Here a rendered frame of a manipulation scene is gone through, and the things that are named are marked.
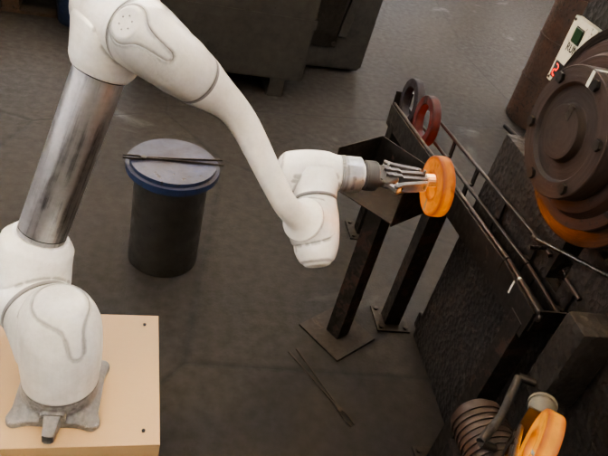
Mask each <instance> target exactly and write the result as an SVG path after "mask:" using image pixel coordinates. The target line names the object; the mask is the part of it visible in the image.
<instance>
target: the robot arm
mask: <svg viewBox="0 0 608 456"><path fill-rule="evenodd" d="M69 15H70V31H69V46H68V54H69V57H70V61H71V63H72V65H71V69H70V72H69V75H68V78H67V81H66V83H65V86H64V89H63V92H62V96H61V99H60V102H59V104H58V107H57V110H56V112H55V115H54V118H53V121H52V125H51V128H50V131H49V134H48V137H47V139H46V142H45V145H44V148H43V152H42V155H41V158H40V160H39V163H38V166H37V168H36V171H35V174H34V177H33V181H32V184H31V187H30V190H29V193H28V196H27V198H26V201H25V204H24V209H23V211H22V213H21V216H20V219H19V221H17V222H15V223H12V224H10V225H8V226H6V227H5V228H4V229H3V230H2V232H1V233H0V325H1V326H2V328H3V329H4V331H5V333H6V336H7V338H8V341H9V344H10V347H11V348H12V351H13V354H14V360H15V362H16V363H17V364H18V368H19V374H20V378H21V381H20V384H19V387H18V390H17V393H16V396H15V399H14V404H13V406H12V408H11V410H10V411H9V413H8V414H7V415H6V417H5V425H6V426H7V427H9V428H18V427H24V426H37V427H42V428H43V429H42V442H43V444H52V443H53V442H54V440H55V438H56V435H57V433H58V431H59V429H60V428H75V429H81V430H84V431H86V432H94V431H96V430H97V429H98V428H99V427H100V418H99V408H100V399H101V395H102V389H103V385H104V380H105V377H106V375H107V374H108V372H109V363H108V362H107V361H105V360H101V359H102V349H103V329H102V320H101V315H100V312H99V310H98V307H97V305H96V304H95V302H94V301H93V299H92V298H91V297H90V296H89V295H88V294H87V293H86V292H85V291H84V290H82V289H80V288H78V287H76V286H74V285H71V275H72V264H73V256H74V247H73V244H72V242H71V240H70V238H69V236H68V234H69V232H70V229H71V226H72V223H73V220H74V218H75V215H76V213H77V211H78V208H79V205H80V203H81V199H82V197H83V194H84V191H85V189H86V186H87V184H88V182H89V179H90V175H91V172H92V169H93V167H94V165H95V162H96V160H97V157H98V154H99V152H100V148H101V146H102V143H103V140H104V138H105V136H106V133H107V131H108V128H109V124H110V122H111V120H112V117H113V114H114V112H115V109H116V107H117V105H118V102H119V98H120V95H121V92H122V91H123V88H124V85H126V84H129V83H130V82H131V81H133V80H134V79H135V78H136V77H137V76H138V77H140V78H142V79H143V80H145V81H148V82H149V83H152V84H153V85H154V86H156V87H157V88H159V89H160V90H162V91H163V92H164V93H166V94H169V95H171V96H173V97H175V98H177V99H178V100H181V101H183V102H184V103H186V104H188V105H191V106H194V107H196V108H199V109H202V110H204V111H206V112H208V113H211V114H213V115H215V116H216V117H217V118H219V119H220V120H221V121H222V122H223V123H224V124H225V125H226V126H227V127H228V129H230V130H231V132H232V133H233V136H234V137H235V139H236V141H237V142H238V144H239V146H240V148H241V150H242V152H243V154H244V155H245V157H246V159H247V161H248V163H249V165H250V167H251V169H252V171H253V173H254V174H255V176H256V178H257V180H258V182H259V183H260V185H261V188H262V190H263V192H264V194H265V195H266V196H267V198H268V200H269V202H270V204H271V206H272V208H273V209H274V211H275V212H276V214H277V215H278V216H279V218H280V219H281V220H282V221H283V228H284V231H285V233H286V234H287V235H288V236H289V238H290V242H291V244H292V245H293V247H294V252H295V255H296V257H297V259H298V260H299V263H300V264H303V265H304V266H305V267H307V268H321V267H326V266H328V265H329V264H330V263H331V262H332V261H333V260H335V258H336V256H337V250H338V245H339V214H338V209H337V192H350V193H358V192H360V191H361V190H365V191H375V190H376V189H377V188H378V187H382V188H384V189H388V188H390V189H391V190H392V191H393V195H399V194H405V193H417V192H425V191H426V188H427V186H432V187H436V185H437V182H436V176H435V174H426V172H427V171H426V170H425V169H424V170H423V172H422V169H421V168H419V167H414V166H406V165H401V164H396V163H393V162H390V161H387V160H384V163H383V164H382V165H379V163H378V162H377V161H372V160H363V158H362V157H352V156H345V155H342V156H341V155H336V154H333V153H331V152H328V151H323V150H314V149H302V150H292V151H287V152H284V153H283V154H282V155H281V156H280V158H279V159H277V158H276V155H275V153H274V151H273V149H272V147H271V143H270V141H269V140H268V137H267V135H266V133H265V131H264V129H263V127H262V125H261V123H260V121H259V119H258V117H257V115H256V113H255V112H254V110H253V108H252V106H251V105H250V103H249V102H248V100H247V99H245V97H244V96H243V95H242V93H241V92H240V91H239V89H238V88H237V87H236V86H235V84H234V83H233V82H232V80H231V79H230V78H229V76H228V75H227V74H226V72H225V71H224V70H223V68H222V66H221V65H220V63H219V62H218V61H217V60H216V59H215V58H214V57H213V55H212V54H211V53H210V52H209V51H208V50H207V49H206V48H205V47H204V45H203V44H202V43H201V42H200V41H199V40H198V39H197V38H196V37H195V36H193V35H192V34H191V32H190V31H189V30H188V29H187V28H186V27H185V26H184V25H183V24H182V22H181V21H180V20H179V19H178V18H177V17H176V16H175V15H174V14H173V13H172V12H171V11H170V10H169V9H168V8H167V7H166V6H165V5H164V4H162V3H161V2H160V0H69ZM292 191H293V193H292Z"/></svg>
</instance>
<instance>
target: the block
mask: <svg viewBox="0 0 608 456"><path fill-rule="evenodd" d="M607 359H608V317H606V316H605V315H604V314H599V313H587V312H576V311H571V312H569V313H567V314H566V315H565V318H564V319H563V321H562V322H561V324H560V325H559V327H558V328H557V330H556V332H555V333H554V335H553V336H552V337H551V339H550V340H549V342H548V343H547V345H546V347H545V348H544V350H543V351H542V353H541V354H540V356H539V357H538V359H537V361H536V363H535V364H534V365H533V366H532V368H531V369H530V371H529V372H528V374H527V375H528V376H530V377H533V378H535V379H536V380H537V383H536V386H535V387H532V386H530V385H526V387H527V389H528V391H529V393H530V395H532V394H533V393H536V392H544V393H548V394H551V395H552V396H553V397H555V399H556V401H557V403H558V407H571V406H572V405H574V403H575V402H576V400H577V399H578V398H579V396H580V395H581V394H582V392H583V391H584V390H585V388H586V387H587V386H588V385H589V384H590V382H591V381H592V380H593V378H594V377H595V375H596V374H597V373H598V371H599V370H600V369H601V367H602V366H603V364H604V363H605V362H606V360H607Z"/></svg>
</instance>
